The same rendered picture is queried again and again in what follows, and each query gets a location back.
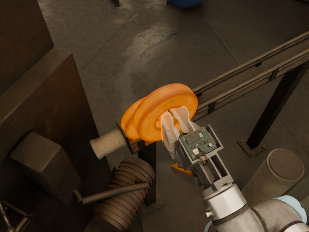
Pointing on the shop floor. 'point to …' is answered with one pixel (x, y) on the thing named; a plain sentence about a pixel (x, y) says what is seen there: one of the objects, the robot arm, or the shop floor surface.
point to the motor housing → (116, 210)
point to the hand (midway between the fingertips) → (166, 108)
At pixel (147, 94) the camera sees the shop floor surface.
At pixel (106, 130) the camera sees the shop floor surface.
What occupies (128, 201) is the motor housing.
